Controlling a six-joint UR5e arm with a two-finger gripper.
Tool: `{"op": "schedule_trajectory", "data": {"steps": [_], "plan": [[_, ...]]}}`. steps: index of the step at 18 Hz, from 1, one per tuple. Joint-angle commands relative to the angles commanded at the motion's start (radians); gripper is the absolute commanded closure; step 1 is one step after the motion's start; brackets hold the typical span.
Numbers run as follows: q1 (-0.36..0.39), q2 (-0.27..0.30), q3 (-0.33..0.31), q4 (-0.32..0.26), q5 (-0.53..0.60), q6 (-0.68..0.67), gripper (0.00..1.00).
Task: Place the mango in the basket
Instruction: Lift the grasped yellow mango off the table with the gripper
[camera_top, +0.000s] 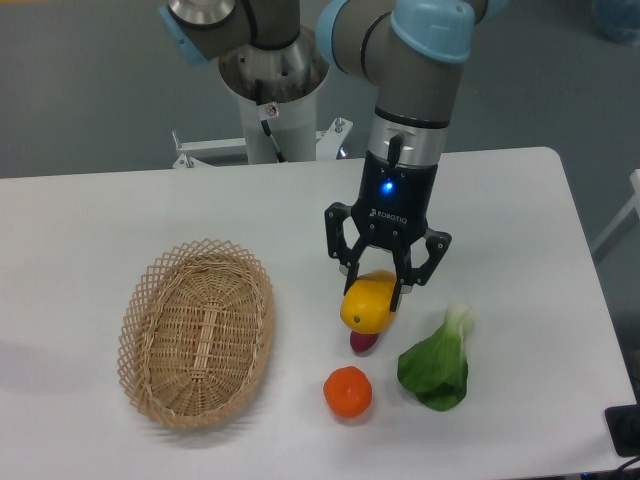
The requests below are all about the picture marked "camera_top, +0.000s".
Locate black cable on pedestal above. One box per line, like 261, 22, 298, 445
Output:
253, 79, 288, 164

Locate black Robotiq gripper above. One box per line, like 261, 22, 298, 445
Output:
323, 148, 454, 313

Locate green bok choy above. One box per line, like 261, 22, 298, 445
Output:
396, 302, 475, 412

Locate yellow mango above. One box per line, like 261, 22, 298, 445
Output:
340, 270, 396, 334

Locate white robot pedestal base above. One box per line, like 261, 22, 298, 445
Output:
172, 46, 353, 169

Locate blue object top right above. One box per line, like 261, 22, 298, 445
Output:
592, 0, 639, 47

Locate black device at table edge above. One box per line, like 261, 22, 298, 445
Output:
604, 404, 639, 457

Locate white frame at right edge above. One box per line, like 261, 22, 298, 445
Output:
590, 169, 639, 264

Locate orange tangerine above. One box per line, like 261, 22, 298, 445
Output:
323, 366, 373, 419

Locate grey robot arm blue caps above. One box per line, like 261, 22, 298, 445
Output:
159, 1, 503, 304

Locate small purple red fruit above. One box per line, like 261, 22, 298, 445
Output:
349, 331, 380, 355

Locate oval wicker basket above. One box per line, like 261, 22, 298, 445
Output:
117, 239, 275, 429

